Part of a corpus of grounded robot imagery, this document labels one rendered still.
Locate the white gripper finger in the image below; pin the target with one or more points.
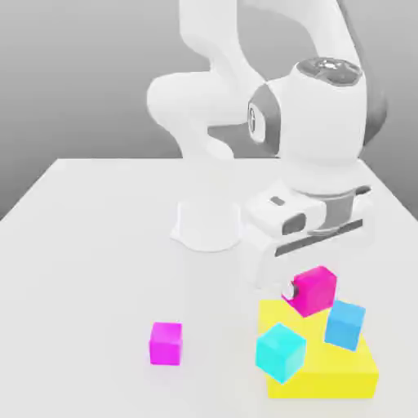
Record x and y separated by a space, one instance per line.
288 290

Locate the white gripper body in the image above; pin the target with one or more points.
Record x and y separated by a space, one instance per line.
294 258

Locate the large yellow box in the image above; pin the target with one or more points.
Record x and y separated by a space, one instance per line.
333 369

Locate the small pink cube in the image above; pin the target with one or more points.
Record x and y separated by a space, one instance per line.
315 292

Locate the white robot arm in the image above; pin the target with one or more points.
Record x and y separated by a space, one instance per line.
320 130

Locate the small blue cube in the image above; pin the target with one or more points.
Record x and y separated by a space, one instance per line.
344 325

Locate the small cyan cube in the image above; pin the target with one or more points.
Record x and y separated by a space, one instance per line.
280 352

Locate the small magenta cube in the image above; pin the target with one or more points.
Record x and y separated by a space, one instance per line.
165 343

